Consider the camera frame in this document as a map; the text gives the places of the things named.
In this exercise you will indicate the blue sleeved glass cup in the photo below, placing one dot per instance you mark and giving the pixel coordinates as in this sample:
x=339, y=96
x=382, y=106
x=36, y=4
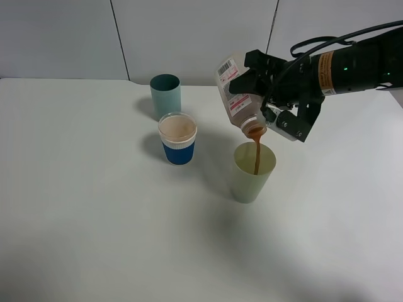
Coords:
x=177, y=132

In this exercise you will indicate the teal plastic cup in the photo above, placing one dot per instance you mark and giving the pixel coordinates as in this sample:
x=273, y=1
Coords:
x=166, y=94

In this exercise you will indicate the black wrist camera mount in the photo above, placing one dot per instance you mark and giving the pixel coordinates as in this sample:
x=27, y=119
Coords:
x=291, y=126

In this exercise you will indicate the pale green plastic cup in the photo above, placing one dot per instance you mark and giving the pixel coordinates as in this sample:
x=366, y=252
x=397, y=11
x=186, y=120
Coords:
x=245, y=185

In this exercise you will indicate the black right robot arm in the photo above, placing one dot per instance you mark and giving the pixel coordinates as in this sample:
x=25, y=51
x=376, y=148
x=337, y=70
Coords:
x=358, y=66

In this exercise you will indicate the pink labelled drink bottle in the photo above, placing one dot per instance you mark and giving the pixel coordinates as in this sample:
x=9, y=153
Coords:
x=243, y=110

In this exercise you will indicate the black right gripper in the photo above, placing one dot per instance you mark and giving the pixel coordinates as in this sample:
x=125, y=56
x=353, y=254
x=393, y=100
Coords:
x=300, y=84

